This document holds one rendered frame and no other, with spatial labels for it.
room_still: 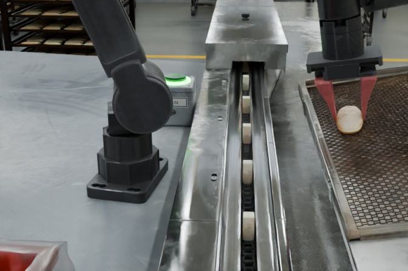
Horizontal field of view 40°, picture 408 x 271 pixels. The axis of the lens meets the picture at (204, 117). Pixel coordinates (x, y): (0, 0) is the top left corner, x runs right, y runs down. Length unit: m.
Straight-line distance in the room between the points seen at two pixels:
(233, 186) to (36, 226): 0.25
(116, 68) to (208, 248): 0.26
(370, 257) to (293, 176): 0.31
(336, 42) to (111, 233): 0.39
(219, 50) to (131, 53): 0.52
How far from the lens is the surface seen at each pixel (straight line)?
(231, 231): 0.64
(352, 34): 0.79
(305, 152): 0.93
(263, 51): 1.23
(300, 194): 0.80
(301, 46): 1.67
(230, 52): 1.23
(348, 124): 0.82
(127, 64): 0.71
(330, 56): 0.80
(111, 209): 0.76
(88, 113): 1.11
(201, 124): 0.91
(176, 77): 1.01
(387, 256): 0.56
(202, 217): 0.65
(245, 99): 1.02
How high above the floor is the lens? 1.19
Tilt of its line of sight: 20 degrees down
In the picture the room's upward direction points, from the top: straight up
